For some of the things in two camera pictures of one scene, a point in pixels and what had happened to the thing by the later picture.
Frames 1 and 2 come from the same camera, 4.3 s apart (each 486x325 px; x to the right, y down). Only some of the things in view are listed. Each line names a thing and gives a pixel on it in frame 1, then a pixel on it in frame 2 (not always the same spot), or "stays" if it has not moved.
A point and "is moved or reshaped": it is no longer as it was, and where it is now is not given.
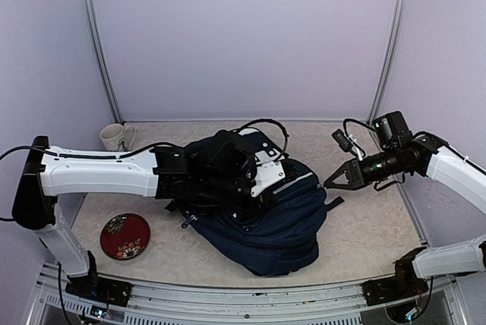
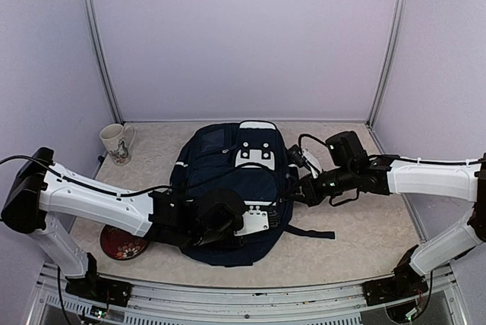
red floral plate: x=124 y=236 stays
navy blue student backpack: x=283 y=239 is moved or reshaped
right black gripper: x=357 y=180 → x=313 y=195
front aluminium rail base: x=153 y=304 stays
